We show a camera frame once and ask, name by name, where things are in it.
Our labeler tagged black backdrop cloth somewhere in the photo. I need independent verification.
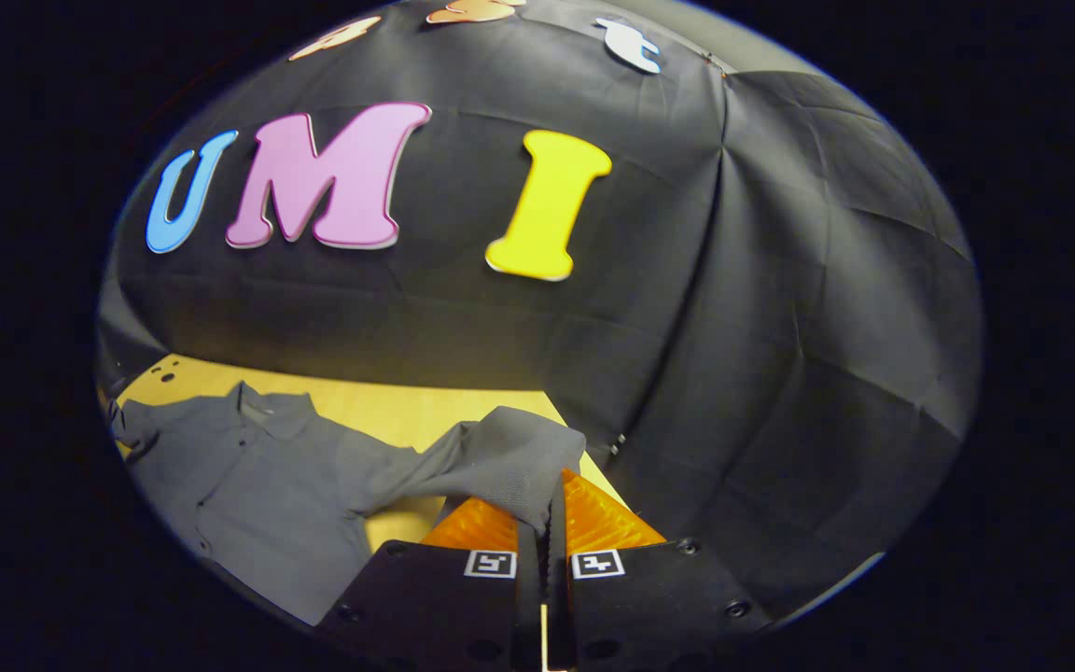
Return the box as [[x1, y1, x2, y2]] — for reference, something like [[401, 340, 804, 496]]
[[94, 0, 984, 624]]

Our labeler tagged grey button shirt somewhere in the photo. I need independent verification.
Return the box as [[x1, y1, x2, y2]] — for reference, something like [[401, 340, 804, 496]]
[[108, 381, 588, 628]]

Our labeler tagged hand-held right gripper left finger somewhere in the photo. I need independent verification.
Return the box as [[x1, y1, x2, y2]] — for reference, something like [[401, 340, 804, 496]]
[[314, 495, 544, 672]]

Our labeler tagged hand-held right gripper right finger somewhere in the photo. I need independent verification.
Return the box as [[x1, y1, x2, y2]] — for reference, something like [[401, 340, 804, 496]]
[[547, 467, 776, 672]]

